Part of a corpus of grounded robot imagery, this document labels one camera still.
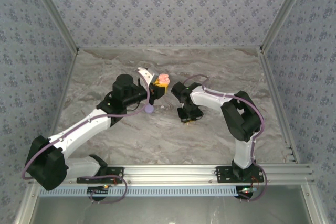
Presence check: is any pink earbud charging case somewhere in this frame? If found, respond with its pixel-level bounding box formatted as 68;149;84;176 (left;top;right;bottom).
157;73;171;84

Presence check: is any small black controller board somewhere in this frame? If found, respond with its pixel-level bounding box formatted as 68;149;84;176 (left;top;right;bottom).
237;186;259;200
87;186;110;198

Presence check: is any grey metal panel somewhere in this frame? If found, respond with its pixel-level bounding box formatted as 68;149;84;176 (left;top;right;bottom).
31;195;313;224

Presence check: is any long aluminium base rail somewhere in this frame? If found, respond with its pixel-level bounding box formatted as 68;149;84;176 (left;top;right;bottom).
28;163;316;185

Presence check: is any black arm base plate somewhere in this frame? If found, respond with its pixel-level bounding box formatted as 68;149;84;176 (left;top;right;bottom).
76;166;124;184
215;165;265;184

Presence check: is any aluminium table side rail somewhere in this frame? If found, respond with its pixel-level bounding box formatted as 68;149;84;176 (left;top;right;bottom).
39;49;79;166
258;48;300;164

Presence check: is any slotted pale cable duct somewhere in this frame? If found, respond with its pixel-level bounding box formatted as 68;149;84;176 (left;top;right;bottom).
39;186;241;197

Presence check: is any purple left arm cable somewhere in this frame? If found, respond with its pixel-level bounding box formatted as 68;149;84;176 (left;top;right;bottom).
22;71;155;205

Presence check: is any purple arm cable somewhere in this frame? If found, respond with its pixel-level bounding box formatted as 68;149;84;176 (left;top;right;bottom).
182;74;268;202
22;71;155;205

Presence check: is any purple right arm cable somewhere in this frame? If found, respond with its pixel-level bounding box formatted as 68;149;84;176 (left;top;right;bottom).
182;74;268;202

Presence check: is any slanted aluminium corner post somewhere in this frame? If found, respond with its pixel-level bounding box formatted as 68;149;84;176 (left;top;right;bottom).
25;0;80;53
259;0;314;51

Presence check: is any aluminium frame bar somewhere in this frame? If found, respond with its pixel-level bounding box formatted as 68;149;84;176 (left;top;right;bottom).
14;183;40;224
301;183;328;224

